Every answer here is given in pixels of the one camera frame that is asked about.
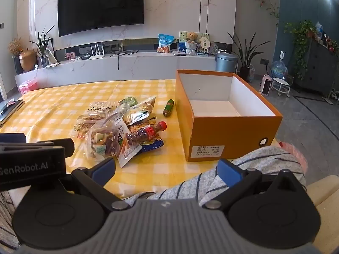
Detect grey woven basket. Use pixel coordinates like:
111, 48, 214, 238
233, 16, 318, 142
185, 42, 199, 56

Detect grey trash can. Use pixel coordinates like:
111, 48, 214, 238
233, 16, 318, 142
216, 52, 238, 72

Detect dried flowers in dark vase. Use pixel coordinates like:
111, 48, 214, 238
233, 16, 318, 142
8, 37, 24, 75

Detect black television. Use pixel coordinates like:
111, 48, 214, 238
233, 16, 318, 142
57, 0, 145, 37

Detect white wifi router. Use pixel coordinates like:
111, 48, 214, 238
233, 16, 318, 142
88, 43, 106, 60

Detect gold vase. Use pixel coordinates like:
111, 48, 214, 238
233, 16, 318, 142
19, 49, 37, 72

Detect grey striped clothing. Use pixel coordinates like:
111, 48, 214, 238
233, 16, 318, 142
0, 145, 308, 252

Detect pink and white heater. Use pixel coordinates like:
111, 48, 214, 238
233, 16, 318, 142
260, 75, 273, 95

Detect green printed poster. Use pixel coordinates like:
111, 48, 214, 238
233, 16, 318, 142
179, 31, 210, 51

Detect trailing green plant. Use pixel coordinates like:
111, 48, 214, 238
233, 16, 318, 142
283, 20, 317, 80

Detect beige potato chips packet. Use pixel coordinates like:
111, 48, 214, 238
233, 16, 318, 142
123, 97, 157, 125

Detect blue snack packet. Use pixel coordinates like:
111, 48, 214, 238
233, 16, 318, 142
139, 135, 165, 152

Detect green plant in blue vase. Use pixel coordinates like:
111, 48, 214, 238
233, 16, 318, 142
30, 26, 55, 68

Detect pink box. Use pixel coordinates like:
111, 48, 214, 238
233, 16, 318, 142
19, 81, 38, 95

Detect tall potted plant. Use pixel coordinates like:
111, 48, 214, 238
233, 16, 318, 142
228, 32, 271, 82

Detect white round fan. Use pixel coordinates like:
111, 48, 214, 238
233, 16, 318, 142
199, 37, 212, 55

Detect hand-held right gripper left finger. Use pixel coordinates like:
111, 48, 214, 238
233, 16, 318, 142
60, 159, 130, 213

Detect puffed rice cake packet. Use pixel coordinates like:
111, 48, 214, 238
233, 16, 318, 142
89, 101, 113, 113

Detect white snack packet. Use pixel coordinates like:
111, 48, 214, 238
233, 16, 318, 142
115, 123, 143, 168

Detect dark cabinet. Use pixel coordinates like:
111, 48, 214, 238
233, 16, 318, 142
294, 38, 339, 98

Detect blue and white food bag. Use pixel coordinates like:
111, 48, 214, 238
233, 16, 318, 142
157, 34, 176, 54

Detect brown brittle snack packet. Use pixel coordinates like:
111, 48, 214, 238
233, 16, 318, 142
74, 114, 106, 135

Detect white marble media console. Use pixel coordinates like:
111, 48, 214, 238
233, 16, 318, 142
14, 50, 220, 96

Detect white round stool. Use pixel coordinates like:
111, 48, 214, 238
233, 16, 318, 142
271, 77, 292, 97

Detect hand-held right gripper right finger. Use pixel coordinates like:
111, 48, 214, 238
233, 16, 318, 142
197, 159, 308, 213

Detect green snack packet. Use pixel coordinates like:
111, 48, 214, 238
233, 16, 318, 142
118, 97, 138, 106

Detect blue water jug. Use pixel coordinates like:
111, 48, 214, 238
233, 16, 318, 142
272, 52, 289, 78

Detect dark books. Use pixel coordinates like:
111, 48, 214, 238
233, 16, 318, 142
0, 99, 25, 127

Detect green sausage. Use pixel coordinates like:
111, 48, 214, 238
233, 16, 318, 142
163, 99, 174, 117

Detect orange cardboard box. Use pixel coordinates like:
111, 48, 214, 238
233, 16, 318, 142
175, 69, 283, 162

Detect clear mixed snack bag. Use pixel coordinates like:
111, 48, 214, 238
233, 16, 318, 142
85, 123, 125, 160

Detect small brown red-capped bottle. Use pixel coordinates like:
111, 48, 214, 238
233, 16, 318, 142
126, 121, 168, 146

